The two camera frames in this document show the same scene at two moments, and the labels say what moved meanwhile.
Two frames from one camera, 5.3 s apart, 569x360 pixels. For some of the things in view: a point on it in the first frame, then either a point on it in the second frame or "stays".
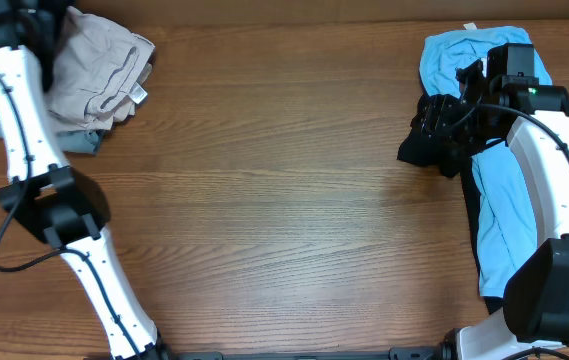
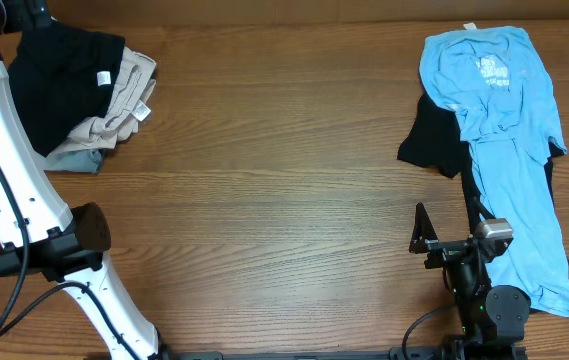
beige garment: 100,74 → 130,106
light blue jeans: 83,140 → 88,161
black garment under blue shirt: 454,163 stays
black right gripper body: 445,114 → 446,252
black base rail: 395,354 stays
